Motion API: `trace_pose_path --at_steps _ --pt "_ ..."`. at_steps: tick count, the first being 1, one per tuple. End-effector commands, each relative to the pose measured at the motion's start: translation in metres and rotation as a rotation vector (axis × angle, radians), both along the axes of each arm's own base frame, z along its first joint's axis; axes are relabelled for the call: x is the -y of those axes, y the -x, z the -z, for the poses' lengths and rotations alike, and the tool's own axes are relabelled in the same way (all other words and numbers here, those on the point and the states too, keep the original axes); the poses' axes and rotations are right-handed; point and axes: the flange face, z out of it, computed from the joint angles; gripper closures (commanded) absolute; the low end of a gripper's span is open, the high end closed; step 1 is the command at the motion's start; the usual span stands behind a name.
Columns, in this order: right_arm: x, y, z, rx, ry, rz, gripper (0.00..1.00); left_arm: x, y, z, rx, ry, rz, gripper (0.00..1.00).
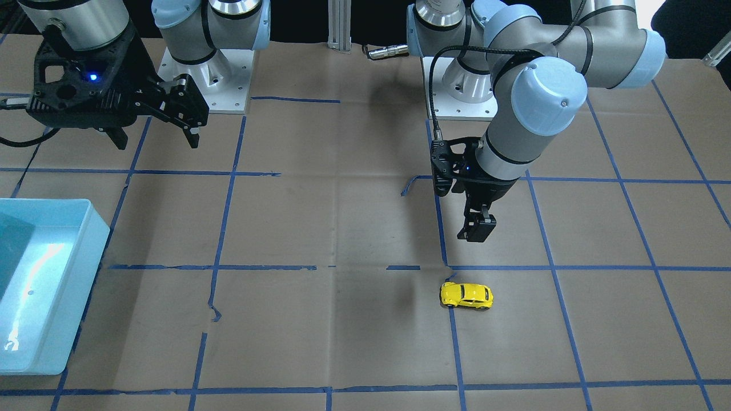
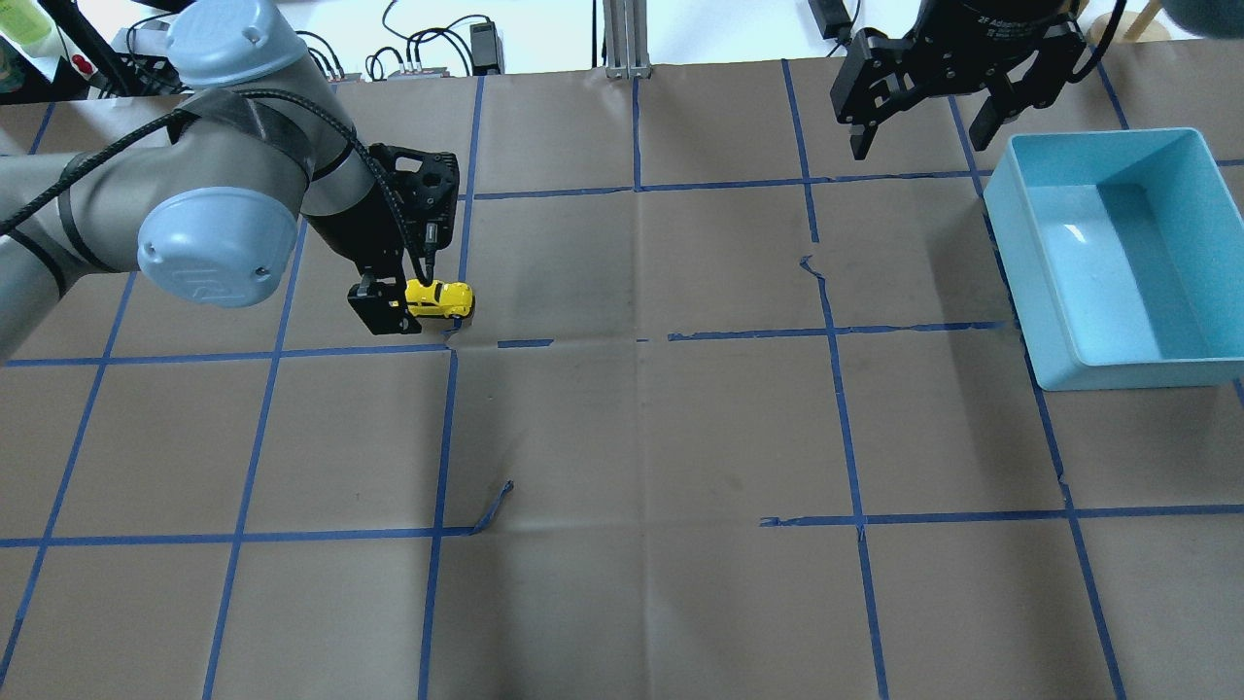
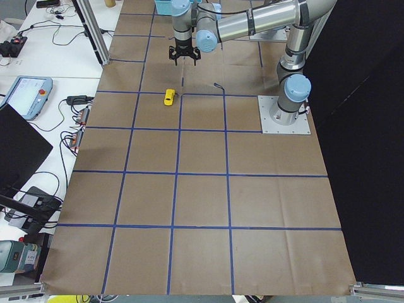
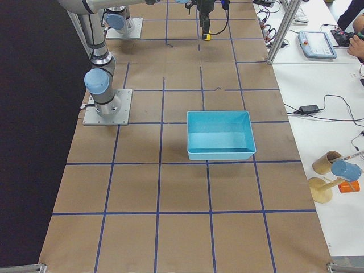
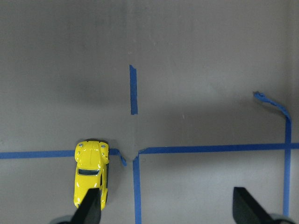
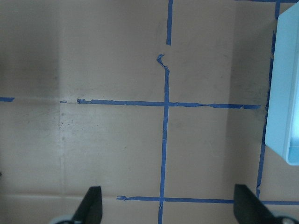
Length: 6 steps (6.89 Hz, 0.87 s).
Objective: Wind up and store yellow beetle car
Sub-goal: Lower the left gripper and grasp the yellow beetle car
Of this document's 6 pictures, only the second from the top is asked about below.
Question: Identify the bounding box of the yellow beetle toy car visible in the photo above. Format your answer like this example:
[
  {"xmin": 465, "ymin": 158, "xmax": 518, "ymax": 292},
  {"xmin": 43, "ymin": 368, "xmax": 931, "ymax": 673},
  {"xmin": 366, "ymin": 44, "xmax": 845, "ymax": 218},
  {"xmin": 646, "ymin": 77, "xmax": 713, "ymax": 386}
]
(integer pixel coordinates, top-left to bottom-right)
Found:
[{"xmin": 406, "ymin": 280, "xmax": 476, "ymax": 320}]

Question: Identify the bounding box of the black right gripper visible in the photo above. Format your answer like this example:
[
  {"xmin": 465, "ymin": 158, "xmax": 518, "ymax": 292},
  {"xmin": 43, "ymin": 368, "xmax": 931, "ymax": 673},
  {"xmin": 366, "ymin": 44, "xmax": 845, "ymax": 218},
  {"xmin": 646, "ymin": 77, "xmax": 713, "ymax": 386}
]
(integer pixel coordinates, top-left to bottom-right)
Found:
[{"xmin": 830, "ymin": 1, "xmax": 1086, "ymax": 162}]

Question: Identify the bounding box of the black power brick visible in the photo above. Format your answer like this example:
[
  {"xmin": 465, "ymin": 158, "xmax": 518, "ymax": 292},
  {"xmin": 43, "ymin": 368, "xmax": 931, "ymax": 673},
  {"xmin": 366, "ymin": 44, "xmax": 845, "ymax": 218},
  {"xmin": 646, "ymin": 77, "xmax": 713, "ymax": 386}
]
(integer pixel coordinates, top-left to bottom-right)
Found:
[{"xmin": 809, "ymin": 0, "xmax": 853, "ymax": 44}]

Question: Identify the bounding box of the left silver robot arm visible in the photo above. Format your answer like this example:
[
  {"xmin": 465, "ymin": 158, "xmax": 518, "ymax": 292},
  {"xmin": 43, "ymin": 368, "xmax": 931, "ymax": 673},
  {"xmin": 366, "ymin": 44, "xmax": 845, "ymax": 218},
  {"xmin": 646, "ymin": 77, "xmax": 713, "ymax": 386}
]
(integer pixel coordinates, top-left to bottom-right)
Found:
[{"xmin": 1, "ymin": 1, "xmax": 462, "ymax": 359}]

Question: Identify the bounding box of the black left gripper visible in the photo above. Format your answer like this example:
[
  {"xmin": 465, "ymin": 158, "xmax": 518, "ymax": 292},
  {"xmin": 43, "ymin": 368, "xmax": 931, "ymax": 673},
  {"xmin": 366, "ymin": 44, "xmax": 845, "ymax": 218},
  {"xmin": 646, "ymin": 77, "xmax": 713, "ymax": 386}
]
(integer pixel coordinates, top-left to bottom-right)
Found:
[{"xmin": 348, "ymin": 145, "xmax": 462, "ymax": 336}]

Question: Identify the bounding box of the light blue plastic bin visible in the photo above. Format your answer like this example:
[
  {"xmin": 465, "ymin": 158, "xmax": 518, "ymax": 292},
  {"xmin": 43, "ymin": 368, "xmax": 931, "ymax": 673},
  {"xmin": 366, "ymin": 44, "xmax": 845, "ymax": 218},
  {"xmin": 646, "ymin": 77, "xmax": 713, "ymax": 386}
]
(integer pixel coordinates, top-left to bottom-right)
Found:
[{"xmin": 984, "ymin": 127, "xmax": 1243, "ymax": 390}]

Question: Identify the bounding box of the black power adapter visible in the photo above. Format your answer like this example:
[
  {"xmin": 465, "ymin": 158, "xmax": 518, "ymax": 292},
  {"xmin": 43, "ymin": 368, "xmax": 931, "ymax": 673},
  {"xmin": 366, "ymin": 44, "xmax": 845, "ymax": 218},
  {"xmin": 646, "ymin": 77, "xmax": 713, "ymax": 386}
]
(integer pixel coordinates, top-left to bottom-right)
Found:
[{"xmin": 469, "ymin": 19, "xmax": 503, "ymax": 76}]

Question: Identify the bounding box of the aluminium frame post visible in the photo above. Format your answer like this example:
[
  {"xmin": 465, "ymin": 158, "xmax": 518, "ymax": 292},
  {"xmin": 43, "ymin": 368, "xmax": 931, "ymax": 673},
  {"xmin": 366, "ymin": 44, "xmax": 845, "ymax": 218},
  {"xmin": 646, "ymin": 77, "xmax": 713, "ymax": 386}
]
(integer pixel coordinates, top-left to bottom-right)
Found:
[{"xmin": 603, "ymin": 0, "xmax": 652, "ymax": 80}]

